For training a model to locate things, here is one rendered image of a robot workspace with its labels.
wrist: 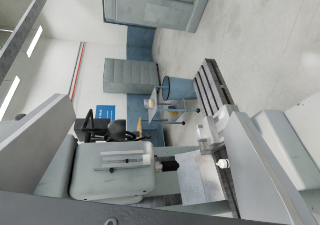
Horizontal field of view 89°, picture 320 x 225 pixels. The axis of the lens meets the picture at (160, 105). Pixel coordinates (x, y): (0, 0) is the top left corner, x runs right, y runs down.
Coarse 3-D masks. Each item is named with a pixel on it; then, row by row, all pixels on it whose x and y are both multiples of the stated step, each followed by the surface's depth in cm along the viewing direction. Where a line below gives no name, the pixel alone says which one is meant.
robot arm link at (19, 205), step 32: (0, 192) 4; (0, 224) 3; (32, 224) 3; (64, 224) 3; (96, 224) 3; (128, 224) 3; (160, 224) 4; (192, 224) 4; (224, 224) 4; (256, 224) 4
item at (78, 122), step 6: (78, 120) 100; (96, 120) 103; (102, 120) 104; (108, 120) 104; (78, 126) 98; (90, 126) 100; (96, 126) 101; (102, 126) 102; (78, 132) 100; (84, 132) 101; (90, 132) 102; (96, 132) 103; (102, 132) 104; (78, 138) 108; (84, 138) 109
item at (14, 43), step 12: (36, 0) 416; (36, 12) 417; (24, 24) 367; (12, 36) 330; (24, 36) 368; (12, 48) 329; (0, 60) 297; (12, 60) 330; (0, 72) 297; (0, 84) 298; (72, 96) 548
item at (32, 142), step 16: (64, 96) 9; (32, 112) 8; (48, 112) 8; (64, 112) 10; (16, 128) 7; (32, 128) 7; (48, 128) 8; (64, 128) 10; (0, 144) 6; (16, 144) 7; (32, 144) 7; (48, 144) 8; (0, 160) 6; (16, 160) 7; (32, 160) 8; (48, 160) 9; (0, 176) 6; (16, 176) 7; (32, 176) 8; (16, 192) 7; (32, 192) 8
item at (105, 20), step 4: (104, 12) 628; (104, 16) 640; (104, 20) 654; (108, 20) 654; (112, 20) 656; (120, 24) 674; (124, 24) 676; (128, 24) 678; (132, 24) 678; (136, 24) 680; (148, 28) 702; (152, 28) 704
